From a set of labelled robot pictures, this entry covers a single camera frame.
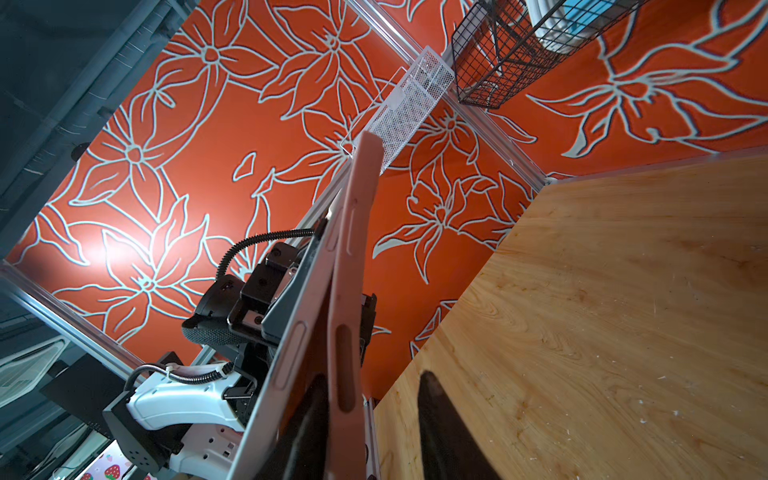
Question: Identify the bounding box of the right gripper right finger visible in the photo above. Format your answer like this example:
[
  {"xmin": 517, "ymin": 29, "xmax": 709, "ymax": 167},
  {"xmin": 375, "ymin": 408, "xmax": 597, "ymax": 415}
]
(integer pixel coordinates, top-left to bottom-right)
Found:
[{"xmin": 417, "ymin": 370, "xmax": 500, "ymax": 479}]

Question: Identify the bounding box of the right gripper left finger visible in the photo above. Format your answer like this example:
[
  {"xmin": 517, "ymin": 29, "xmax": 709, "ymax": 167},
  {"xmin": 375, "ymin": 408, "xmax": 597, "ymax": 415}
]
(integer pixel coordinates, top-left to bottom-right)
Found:
[{"xmin": 254, "ymin": 375, "xmax": 329, "ymax": 480}]

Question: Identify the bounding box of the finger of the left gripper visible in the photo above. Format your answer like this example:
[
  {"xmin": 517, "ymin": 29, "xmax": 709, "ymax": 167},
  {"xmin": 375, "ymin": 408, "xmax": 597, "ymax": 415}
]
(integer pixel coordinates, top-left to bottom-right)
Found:
[{"xmin": 261, "ymin": 219, "xmax": 328, "ymax": 345}]

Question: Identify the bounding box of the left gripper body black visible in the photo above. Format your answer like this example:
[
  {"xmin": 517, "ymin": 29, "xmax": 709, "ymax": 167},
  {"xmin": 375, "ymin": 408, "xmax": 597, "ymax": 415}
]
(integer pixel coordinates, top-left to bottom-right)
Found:
[{"xmin": 226, "ymin": 220, "xmax": 377, "ymax": 366}]

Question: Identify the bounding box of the phone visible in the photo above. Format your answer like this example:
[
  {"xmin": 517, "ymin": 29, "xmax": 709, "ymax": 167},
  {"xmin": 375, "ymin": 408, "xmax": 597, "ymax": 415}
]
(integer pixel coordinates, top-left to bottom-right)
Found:
[{"xmin": 228, "ymin": 198, "xmax": 343, "ymax": 479}]

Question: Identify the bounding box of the pink phone case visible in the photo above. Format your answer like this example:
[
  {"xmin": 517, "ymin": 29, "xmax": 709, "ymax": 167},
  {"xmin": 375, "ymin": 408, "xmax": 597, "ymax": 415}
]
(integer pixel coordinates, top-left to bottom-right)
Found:
[{"xmin": 325, "ymin": 132, "xmax": 384, "ymax": 479}]

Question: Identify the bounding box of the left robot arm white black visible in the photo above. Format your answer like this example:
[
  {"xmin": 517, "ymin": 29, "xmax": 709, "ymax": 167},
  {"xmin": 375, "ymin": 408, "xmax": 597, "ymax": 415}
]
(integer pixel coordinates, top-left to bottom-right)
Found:
[{"xmin": 103, "ymin": 211, "xmax": 378, "ymax": 479}]

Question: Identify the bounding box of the blue box in basket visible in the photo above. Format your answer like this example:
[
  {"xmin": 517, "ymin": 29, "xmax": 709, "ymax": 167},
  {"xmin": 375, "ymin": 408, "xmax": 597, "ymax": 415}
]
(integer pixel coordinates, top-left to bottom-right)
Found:
[{"xmin": 562, "ymin": 0, "xmax": 615, "ymax": 35}]

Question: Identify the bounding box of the white mesh wall basket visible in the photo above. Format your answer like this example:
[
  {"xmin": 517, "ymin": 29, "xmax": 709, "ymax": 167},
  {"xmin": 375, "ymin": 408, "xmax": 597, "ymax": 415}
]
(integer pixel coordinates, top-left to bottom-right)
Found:
[{"xmin": 340, "ymin": 47, "xmax": 455, "ymax": 173}]

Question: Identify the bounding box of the black wire wall basket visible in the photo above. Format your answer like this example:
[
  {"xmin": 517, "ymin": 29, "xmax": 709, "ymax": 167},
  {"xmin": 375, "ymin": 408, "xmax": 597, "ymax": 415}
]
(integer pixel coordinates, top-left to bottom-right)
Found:
[{"xmin": 450, "ymin": 0, "xmax": 643, "ymax": 110}]

